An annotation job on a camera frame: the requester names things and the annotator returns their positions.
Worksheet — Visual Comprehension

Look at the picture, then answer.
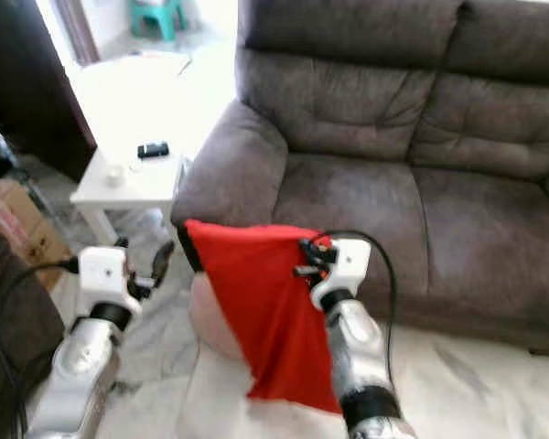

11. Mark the pink plush pillow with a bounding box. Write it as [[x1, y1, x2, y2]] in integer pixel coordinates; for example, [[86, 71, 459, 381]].
[[190, 273, 253, 359]]

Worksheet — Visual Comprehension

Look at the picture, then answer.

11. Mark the brown cardboard box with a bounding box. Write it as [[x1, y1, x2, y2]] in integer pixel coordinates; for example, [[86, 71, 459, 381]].
[[0, 178, 72, 294]]

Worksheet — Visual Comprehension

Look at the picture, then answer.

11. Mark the black handheld device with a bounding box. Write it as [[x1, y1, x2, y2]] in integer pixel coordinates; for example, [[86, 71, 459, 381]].
[[137, 141, 171, 160]]

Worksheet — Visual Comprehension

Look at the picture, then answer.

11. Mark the dark brown two-seat sofa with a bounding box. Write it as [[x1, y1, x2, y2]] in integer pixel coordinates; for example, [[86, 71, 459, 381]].
[[171, 0, 549, 356]]

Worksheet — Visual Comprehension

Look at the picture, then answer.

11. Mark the dark wooden door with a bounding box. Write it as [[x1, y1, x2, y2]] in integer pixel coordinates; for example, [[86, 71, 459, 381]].
[[0, 0, 100, 182]]

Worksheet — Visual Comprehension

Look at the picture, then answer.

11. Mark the teal plastic stool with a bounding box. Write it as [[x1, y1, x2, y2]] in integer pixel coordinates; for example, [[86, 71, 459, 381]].
[[128, 0, 187, 42]]

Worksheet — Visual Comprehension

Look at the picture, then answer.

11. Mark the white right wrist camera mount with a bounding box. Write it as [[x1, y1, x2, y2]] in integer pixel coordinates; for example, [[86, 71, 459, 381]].
[[314, 238, 371, 298]]

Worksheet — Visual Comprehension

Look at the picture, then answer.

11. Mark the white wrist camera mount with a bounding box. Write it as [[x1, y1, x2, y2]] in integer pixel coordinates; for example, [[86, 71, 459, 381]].
[[314, 238, 371, 298], [78, 245, 143, 307]]

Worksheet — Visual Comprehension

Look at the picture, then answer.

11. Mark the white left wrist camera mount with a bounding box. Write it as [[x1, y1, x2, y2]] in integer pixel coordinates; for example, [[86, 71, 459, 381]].
[[78, 245, 143, 307]]

